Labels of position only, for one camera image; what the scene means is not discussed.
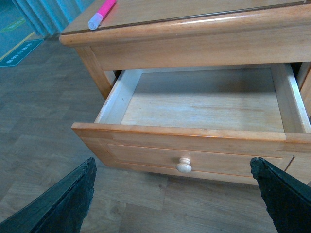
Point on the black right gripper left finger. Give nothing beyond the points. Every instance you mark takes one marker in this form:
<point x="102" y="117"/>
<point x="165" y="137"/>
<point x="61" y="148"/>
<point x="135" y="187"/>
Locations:
<point x="61" y="209"/>

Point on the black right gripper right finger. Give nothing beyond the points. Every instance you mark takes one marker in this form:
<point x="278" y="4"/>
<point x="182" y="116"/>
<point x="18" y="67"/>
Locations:
<point x="288" y="200"/>

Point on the round wooden drawer knob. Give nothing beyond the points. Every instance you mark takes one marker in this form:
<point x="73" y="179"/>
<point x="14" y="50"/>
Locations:
<point x="184" y="165"/>

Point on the wooden top drawer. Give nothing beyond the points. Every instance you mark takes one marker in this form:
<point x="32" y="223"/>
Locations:
<point x="218" y="117"/>

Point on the pink marker with clear cap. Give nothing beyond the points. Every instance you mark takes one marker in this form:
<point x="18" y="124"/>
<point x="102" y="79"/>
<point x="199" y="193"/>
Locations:
<point x="96" y="19"/>

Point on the dark green floor sign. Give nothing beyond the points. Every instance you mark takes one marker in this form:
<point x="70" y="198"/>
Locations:
<point x="18" y="54"/>

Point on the wooden nightstand cabinet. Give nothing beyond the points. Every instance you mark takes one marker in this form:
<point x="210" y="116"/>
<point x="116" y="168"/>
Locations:
<point x="184" y="33"/>

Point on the grey pleated curtain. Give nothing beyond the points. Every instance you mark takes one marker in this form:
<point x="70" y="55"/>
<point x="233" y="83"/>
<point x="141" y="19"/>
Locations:
<point x="50" y="17"/>

